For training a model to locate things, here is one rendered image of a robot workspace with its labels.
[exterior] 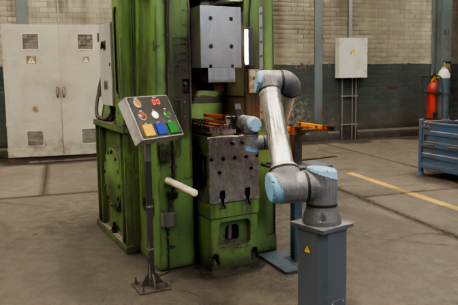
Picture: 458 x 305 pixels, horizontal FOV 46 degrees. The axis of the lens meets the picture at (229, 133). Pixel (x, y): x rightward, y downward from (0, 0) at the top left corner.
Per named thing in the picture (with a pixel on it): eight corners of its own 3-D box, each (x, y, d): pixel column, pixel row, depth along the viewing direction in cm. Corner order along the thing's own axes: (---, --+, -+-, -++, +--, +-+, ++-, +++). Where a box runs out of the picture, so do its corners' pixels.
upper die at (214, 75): (235, 82, 364) (235, 67, 363) (208, 82, 355) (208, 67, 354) (208, 81, 402) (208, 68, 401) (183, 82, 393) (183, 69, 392)
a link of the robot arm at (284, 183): (310, 195, 252) (283, 63, 287) (273, 197, 249) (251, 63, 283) (302, 207, 265) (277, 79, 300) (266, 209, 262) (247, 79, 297)
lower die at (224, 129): (236, 134, 368) (236, 122, 367) (209, 136, 359) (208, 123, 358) (210, 129, 406) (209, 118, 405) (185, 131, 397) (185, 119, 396)
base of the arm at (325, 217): (349, 222, 264) (349, 202, 263) (322, 229, 252) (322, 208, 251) (320, 214, 279) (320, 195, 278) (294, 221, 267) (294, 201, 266)
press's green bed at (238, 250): (260, 263, 380) (259, 198, 375) (211, 273, 363) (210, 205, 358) (224, 242, 429) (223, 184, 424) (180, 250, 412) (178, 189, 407)
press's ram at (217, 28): (252, 67, 369) (251, 7, 365) (200, 68, 352) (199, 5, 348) (225, 68, 407) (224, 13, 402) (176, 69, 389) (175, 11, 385)
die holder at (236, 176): (260, 198, 375) (259, 133, 370) (209, 205, 357) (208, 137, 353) (223, 184, 424) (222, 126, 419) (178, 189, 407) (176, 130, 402)
